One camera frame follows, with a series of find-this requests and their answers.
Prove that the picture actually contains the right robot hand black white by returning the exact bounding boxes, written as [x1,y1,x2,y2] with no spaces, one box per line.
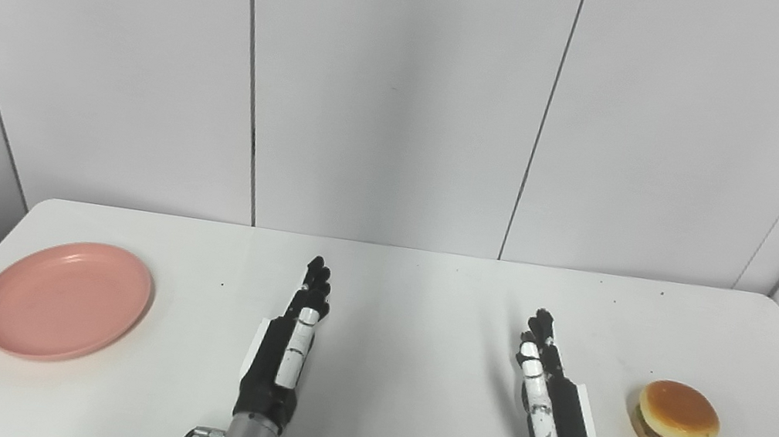
[502,305,622,437]

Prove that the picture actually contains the toy hamburger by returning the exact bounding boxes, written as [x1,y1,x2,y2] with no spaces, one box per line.
[627,375,727,437]

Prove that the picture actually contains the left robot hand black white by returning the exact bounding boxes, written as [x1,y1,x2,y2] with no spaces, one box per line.
[230,246,338,437]

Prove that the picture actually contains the pink round plate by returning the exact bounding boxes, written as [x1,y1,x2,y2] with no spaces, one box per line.
[0,227,161,378]

